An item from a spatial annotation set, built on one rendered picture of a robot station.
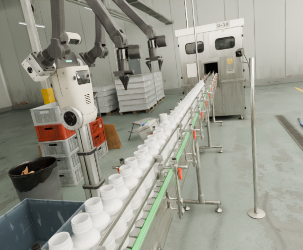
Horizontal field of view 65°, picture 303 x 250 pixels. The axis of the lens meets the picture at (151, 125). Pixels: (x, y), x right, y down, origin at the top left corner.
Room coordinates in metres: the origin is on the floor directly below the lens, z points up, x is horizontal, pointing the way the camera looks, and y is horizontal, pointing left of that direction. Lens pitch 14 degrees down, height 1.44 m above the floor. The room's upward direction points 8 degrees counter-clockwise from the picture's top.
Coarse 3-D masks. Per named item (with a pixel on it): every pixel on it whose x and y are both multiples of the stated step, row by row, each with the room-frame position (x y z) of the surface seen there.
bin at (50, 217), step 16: (16, 208) 0.90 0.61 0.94; (32, 208) 0.94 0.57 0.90; (48, 208) 0.91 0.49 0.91; (64, 208) 0.89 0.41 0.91; (80, 208) 0.81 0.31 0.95; (0, 224) 0.82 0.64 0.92; (16, 224) 0.88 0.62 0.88; (32, 224) 0.95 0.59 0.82; (48, 224) 0.92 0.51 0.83; (64, 224) 0.72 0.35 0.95; (0, 240) 0.80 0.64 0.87; (16, 240) 0.86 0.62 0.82; (32, 240) 0.92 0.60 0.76; (48, 240) 0.65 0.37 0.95
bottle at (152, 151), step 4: (148, 140) 0.87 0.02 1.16; (152, 140) 0.87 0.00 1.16; (148, 144) 0.84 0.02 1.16; (152, 144) 0.85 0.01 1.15; (148, 148) 0.84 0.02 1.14; (152, 148) 0.84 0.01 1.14; (152, 152) 0.84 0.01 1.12; (156, 152) 0.84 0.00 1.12; (152, 156) 0.83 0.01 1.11; (156, 164) 0.83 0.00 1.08; (156, 168) 0.83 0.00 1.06; (156, 172) 0.83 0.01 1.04; (156, 176) 0.83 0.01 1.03; (160, 180) 0.85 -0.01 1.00
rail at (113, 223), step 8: (192, 104) 1.81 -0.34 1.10; (176, 128) 1.18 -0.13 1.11; (184, 128) 1.39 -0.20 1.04; (176, 144) 1.14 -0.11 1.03; (160, 152) 0.87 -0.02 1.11; (144, 176) 0.67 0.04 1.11; (152, 184) 0.74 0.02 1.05; (128, 200) 0.55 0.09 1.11; (144, 200) 0.65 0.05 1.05; (120, 216) 0.50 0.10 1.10; (136, 216) 0.58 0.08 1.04; (112, 224) 0.46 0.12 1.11; (128, 232) 0.52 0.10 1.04; (104, 240) 0.42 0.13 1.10; (120, 248) 0.47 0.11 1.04
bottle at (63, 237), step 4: (60, 232) 0.38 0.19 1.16; (64, 232) 0.38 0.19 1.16; (52, 236) 0.37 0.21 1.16; (56, 236) 0.38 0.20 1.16; (60, 236) 0.38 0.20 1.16; (64, 236) 0.38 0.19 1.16; (68, 236) 0.37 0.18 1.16; (52, 240) 0.37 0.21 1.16; (56, 240) 0.38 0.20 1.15; (60, 240) 0.38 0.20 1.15; (64, 240) 0.38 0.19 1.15; (68, 240) 0.36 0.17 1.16; (52, 244) 0.37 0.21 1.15; (56, 244) 0.37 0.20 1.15; (60, 244) 0.35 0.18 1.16; (64, 244) 0.35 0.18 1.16; (68, 244) 0.36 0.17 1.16; (72, 244) 0.37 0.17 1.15; (52, 248) 0.35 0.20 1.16; (56, 248) 0.35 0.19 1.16; (60, 248) 0.35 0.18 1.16; (64, 248) 0.35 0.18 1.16; (68, 248) 0.36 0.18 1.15; (72, 248) 0.37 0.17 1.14
